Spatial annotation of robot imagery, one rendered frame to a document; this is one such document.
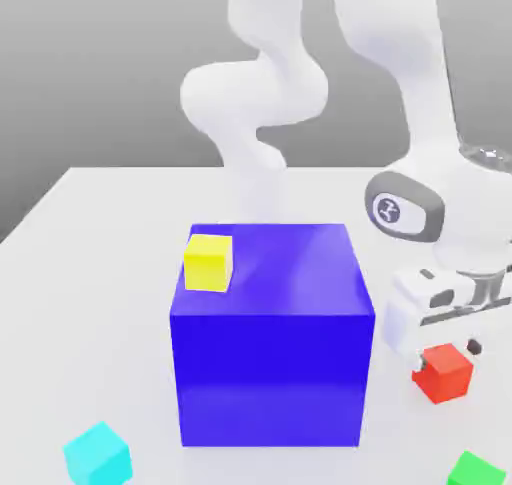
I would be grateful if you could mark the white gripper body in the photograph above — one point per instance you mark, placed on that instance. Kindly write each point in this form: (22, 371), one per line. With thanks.
(402, 327)

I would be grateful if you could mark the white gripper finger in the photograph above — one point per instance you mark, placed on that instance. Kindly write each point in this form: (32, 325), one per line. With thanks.
(418, 362)

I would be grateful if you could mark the small red cube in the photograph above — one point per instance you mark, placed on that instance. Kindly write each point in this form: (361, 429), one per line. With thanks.
(446, 373)

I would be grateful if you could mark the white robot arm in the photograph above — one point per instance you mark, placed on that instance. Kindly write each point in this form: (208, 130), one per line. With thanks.
(256, 93)

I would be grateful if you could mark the small green cube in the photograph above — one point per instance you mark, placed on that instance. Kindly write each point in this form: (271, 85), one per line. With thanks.
(476, 473)

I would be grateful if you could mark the small yellow cube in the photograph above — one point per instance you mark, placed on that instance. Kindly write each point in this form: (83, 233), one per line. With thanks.
(208, 265)

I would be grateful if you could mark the small cyan cube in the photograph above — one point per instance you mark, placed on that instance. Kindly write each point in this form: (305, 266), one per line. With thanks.
(98, 455)

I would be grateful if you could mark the large blue box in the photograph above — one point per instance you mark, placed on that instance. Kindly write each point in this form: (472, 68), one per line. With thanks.
(272, 373)

